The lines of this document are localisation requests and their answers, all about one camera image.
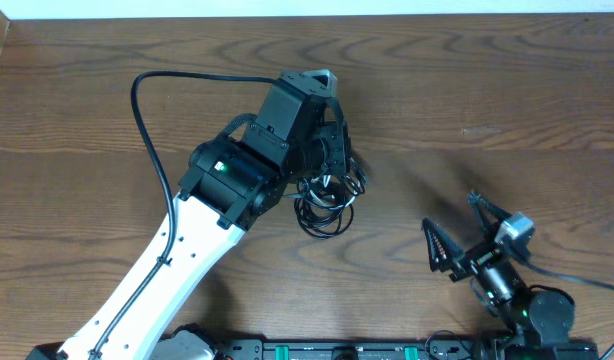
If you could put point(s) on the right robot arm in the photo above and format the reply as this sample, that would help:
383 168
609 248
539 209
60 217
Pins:
538 318

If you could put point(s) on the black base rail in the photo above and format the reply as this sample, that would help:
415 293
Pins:
252 349

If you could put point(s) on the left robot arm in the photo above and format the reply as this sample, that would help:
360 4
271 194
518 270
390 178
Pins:
299 137

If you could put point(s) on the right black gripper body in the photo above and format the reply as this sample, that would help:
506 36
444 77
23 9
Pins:
475 260

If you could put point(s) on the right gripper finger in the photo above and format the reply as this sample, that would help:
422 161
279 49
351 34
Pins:
443 253
490 217

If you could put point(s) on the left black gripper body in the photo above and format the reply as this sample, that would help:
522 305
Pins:
332 158

